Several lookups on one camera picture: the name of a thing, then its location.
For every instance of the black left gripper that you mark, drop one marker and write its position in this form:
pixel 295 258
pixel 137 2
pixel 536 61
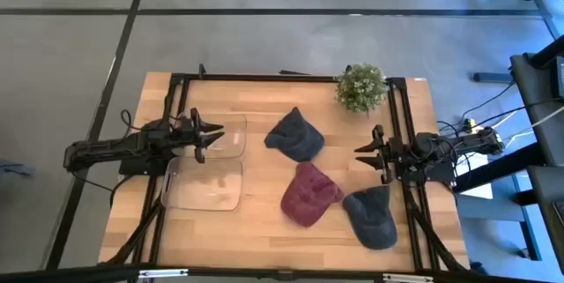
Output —
pixel 187 133

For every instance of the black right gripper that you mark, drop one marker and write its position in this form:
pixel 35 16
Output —
pixel 392 155

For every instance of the dark blue cap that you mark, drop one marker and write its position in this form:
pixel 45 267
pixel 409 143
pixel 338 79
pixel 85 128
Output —
pixel 370 219
pixel 295 137

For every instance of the dark red cap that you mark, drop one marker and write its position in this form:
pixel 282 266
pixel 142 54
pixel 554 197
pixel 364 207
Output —
pixel 310 195

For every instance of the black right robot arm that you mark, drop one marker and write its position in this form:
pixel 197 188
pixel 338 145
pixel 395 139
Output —
pixel 471 139

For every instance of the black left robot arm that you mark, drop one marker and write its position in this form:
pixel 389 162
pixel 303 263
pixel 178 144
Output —
pixel 110 146

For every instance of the clear plastic tray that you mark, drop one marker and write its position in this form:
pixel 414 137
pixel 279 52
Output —
pixel 202 183
pixel 231 142

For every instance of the small green potted plant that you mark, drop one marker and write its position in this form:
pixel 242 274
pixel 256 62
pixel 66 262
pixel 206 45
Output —
pixel 361 88

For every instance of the yellow power strip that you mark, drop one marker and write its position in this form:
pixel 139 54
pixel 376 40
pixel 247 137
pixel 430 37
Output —
pixel 469 124

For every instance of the white sheet on floor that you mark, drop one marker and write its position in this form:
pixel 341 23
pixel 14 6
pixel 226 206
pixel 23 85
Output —
pixel 478 181

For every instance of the black desk beam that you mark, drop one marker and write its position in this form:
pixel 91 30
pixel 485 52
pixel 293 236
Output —
pixel 498 168

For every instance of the blue desk foot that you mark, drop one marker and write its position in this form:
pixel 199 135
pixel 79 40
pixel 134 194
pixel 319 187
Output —
pixel 492 77

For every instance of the dark grey desk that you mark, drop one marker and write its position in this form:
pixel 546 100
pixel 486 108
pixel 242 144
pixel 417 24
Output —
pixel 537 98

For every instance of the black overhead crossbar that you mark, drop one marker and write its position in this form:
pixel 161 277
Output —
pixel 66 273

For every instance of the black aluminium table frame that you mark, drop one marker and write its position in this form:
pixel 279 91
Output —
pixel 264 78

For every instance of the silver metal bracket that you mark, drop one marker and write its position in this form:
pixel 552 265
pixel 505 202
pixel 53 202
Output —
pixel 163 273
pixel 407 278

